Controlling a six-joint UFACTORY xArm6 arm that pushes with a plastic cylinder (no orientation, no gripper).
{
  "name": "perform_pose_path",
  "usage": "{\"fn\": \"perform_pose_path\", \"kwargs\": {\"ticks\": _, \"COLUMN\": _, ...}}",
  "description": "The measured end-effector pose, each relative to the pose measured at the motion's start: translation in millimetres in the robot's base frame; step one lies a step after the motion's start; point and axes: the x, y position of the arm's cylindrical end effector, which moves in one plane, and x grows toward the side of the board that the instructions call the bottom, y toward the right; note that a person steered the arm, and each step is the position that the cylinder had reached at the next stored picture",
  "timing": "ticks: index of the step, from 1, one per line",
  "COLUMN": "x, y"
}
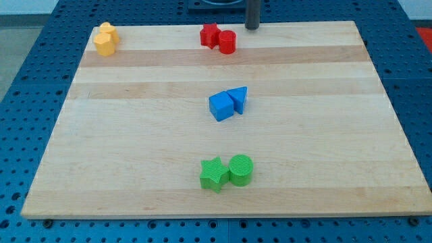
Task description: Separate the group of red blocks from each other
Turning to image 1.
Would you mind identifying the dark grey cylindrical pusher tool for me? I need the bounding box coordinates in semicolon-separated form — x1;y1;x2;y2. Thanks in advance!
244;0;261;30

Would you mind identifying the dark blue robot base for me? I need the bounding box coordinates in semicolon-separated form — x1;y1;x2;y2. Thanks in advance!
187;0;246;14

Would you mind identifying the red cylinder block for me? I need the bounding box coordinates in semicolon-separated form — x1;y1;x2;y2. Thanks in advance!
219;30;236;54

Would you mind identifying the red star block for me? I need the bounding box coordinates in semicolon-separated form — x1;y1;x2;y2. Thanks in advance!
200;23;221;49

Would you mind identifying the blue triangle block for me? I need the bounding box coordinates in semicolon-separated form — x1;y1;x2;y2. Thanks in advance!
227;86;248;114

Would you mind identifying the blue cube block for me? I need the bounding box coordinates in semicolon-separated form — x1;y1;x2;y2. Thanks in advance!
209;91;234;122

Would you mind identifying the green cylinder block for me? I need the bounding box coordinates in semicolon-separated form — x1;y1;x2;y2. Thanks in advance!
229;155;254;186

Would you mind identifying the yellow heart block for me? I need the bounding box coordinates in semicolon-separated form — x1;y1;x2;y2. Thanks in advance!
99;22;120;44

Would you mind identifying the yellow hexagon block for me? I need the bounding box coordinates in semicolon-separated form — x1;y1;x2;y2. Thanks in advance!
93;32;115;57

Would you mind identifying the green star block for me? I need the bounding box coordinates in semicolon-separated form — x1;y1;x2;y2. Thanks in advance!
199;157;230;193

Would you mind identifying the wooden board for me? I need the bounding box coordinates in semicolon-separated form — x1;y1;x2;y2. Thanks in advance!
21;21;431;219

